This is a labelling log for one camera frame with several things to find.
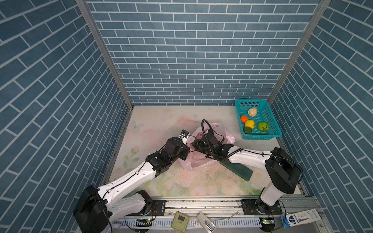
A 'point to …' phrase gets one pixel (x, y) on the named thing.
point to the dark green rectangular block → (238, 169)
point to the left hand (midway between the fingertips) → (187, 144)
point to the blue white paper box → (297, 218)
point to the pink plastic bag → (194, 159)
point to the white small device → (208, 224)
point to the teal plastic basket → (257, 120)
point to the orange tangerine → (244, 118)
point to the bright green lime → (263, 126)
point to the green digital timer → (180, 221)
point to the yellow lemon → (249, 123)
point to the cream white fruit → (252, 111)
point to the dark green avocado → (247, 130)
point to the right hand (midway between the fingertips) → (194, 144)
